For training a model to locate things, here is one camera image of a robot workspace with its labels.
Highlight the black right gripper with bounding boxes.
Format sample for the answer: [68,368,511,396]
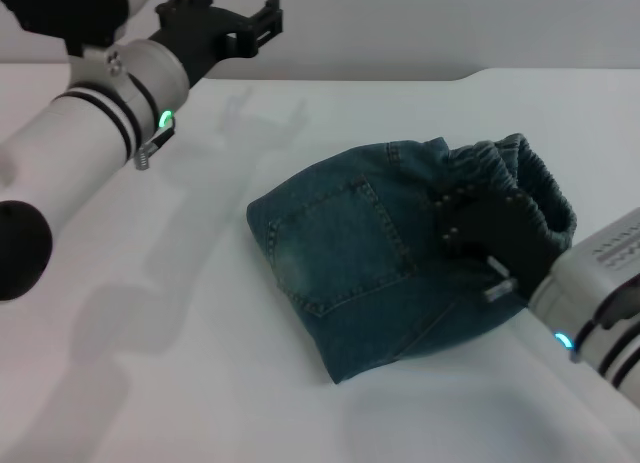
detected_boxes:
[432,185,566,299]

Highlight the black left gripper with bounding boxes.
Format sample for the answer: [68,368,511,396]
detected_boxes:
[149,0,287,89]

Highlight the blue denim shorts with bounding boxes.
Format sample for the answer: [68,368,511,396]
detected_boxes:
[245,132,579,385]

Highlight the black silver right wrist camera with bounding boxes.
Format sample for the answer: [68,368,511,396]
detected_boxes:
[549,210,640,329]

